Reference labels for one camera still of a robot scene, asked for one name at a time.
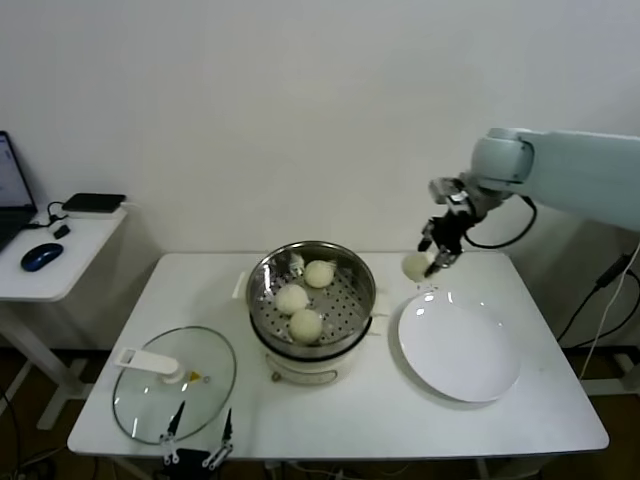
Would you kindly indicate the blue black computer mouse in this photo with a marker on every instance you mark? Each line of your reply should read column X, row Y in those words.
column 40, row 257

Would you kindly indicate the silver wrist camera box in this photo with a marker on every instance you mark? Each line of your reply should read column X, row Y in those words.
column 445, row 189

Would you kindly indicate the black flat hard drive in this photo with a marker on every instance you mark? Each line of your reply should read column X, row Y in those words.
column 95, row 202

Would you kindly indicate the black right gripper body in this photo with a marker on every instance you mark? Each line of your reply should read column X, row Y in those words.
column 450, row 232

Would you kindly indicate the small black adapter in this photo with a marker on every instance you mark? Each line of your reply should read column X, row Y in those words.
column 61, row 231

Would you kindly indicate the black laptop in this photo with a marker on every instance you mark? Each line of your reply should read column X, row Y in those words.
column 10, row 175

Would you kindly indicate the white round plate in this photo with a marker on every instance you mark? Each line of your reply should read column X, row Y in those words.
column 450, row 345

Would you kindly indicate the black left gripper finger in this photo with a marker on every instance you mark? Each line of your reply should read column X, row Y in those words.
column 227, row 427
column 175, row 425

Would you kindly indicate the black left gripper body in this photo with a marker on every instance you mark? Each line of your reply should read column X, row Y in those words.
column 191, row 464

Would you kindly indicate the white side desk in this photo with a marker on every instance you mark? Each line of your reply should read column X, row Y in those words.
column 50, row 280

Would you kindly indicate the perforated steel steamer basket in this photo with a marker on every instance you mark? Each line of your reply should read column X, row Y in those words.
column 345, row 300

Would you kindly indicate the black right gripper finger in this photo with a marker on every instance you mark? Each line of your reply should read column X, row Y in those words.
column 425, row 240
column 440, row 261

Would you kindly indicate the white steamed baozi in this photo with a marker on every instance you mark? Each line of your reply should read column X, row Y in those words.
column 319, row 274
column 291, row 299
column 306, row 326
column 414, row 269

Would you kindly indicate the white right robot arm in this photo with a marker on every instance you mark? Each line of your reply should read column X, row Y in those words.
column 575, row 165

